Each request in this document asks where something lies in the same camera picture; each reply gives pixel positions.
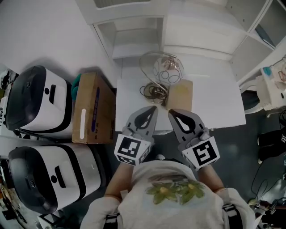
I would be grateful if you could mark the black bag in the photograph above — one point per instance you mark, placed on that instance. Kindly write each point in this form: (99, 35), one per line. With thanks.
(271, 145)

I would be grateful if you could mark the white open shelf unit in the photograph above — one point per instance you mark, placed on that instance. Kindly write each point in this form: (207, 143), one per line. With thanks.
(134, 33)

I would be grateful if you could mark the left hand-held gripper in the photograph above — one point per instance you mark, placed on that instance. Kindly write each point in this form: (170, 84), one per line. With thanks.
(131, 148)

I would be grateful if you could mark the person's left forearm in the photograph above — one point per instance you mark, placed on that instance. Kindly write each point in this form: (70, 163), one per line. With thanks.
(119, 179)

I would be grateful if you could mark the brown cardboard box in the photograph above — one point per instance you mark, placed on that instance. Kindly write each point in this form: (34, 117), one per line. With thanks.
(96, 107)

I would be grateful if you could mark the white table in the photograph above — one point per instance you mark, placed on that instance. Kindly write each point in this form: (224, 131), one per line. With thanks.
(214, 100)

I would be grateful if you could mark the white low cupboard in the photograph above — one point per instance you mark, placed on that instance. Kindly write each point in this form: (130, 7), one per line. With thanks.
(201, 26)

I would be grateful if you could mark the white and black machine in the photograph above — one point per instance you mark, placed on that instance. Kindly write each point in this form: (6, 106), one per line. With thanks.
(38, 100)
(51, 176)

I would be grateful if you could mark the white cabinet with compartments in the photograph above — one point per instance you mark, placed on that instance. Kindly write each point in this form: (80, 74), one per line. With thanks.
(254, 29)

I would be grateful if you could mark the white fluffy chair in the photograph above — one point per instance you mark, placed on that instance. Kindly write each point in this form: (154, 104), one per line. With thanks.
(268, 91)

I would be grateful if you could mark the glass globe lamp wooden base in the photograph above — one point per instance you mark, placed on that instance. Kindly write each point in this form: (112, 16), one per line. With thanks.
(179, 95)

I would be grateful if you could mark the dark blue book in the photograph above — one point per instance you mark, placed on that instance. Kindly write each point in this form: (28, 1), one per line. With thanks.
(264, 35)

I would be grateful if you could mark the person's white flower-print shirt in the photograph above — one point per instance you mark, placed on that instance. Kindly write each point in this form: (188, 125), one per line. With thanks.
(169, 210)

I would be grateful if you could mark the teal round object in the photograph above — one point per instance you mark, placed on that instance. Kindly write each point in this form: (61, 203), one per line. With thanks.
(74, 88)

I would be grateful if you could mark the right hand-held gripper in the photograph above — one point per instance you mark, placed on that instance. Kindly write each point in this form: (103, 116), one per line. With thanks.
(202, 154)

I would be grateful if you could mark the person's right forearm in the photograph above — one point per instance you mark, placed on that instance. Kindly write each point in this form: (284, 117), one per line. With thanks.
(211, 179)

